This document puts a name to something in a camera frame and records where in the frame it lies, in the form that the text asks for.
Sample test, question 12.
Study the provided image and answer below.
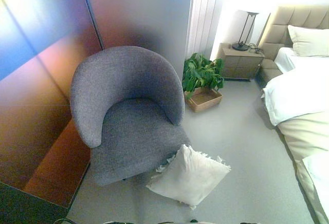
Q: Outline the white fringed square pillow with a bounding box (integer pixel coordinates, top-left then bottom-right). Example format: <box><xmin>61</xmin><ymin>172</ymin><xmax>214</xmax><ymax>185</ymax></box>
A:
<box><xmin>145</xmin><ymin>143</ymin><xmax>231</xmax><ymax>210</ymax></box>

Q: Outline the white bed pillow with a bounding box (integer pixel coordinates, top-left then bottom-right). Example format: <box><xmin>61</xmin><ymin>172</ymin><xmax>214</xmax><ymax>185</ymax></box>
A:
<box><xmin>287</xmin><ymin>24</ymin><xmax>329</xmax><ymax>58</ymax></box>

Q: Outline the grey fabric tub armchair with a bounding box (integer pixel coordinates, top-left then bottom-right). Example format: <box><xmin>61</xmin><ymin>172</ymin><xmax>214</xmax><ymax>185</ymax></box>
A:
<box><xmin>69</xmin><ymin>45</ymin><xmax>192</xmax><ymax>186</ymax></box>

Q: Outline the woven rectangular basket planter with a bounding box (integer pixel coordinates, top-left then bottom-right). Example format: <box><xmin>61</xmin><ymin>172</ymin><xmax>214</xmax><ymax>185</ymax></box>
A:
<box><xmin>184</xmin><ymin>86</ymin><xmax>223</xmax><ymax>114</ymax></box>

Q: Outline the green leafy potted plant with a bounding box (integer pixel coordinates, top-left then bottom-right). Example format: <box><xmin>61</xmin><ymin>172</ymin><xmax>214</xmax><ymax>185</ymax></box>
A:
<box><xmin>181</xmin><ymin>52</ymin><xmax>225</xmax><ymax>100</ymax></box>

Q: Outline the beige bedside nightstand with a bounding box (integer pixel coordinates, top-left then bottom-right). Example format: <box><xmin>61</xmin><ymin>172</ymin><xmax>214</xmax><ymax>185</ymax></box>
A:
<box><xmin>217</xmin><ymin>42</ymin><xmax>265</xmax><ymax>81</ymax></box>

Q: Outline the black table lamp white shade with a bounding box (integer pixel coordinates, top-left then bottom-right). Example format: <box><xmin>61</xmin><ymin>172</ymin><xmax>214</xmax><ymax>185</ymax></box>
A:
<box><xmin>231</xmin><ymin>2</ymin><xmax>263</xmax><ymax>52</ymax></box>

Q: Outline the glossy wooden wardrobe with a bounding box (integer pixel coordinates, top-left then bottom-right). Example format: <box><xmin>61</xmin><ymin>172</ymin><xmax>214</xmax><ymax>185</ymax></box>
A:
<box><xmin>0</xmin><ymin>0</ymin><xmax>196</xmax><ymax>224</ymax></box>

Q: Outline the bed with white duvet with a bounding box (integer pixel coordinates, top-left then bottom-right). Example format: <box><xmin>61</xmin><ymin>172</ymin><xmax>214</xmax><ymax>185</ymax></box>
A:
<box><xmin>259</xmin><ymin>46</ymin><xmax>329</xmax><ymax>224</ymax></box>

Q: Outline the beige tufted upholstered headboard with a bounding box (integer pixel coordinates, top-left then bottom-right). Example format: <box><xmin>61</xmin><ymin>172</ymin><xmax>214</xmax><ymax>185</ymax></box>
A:
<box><xmin>256</xmin><ymin>4</ymin><xmax>329</xmax><ymax>86</ymax></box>

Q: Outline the black cable on nightstand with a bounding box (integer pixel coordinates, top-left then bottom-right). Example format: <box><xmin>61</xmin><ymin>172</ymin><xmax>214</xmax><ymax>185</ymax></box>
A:
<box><xmin>247</xmin><ymin>43</ymin><xmax>265</xmax><ymax>54</ymax></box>

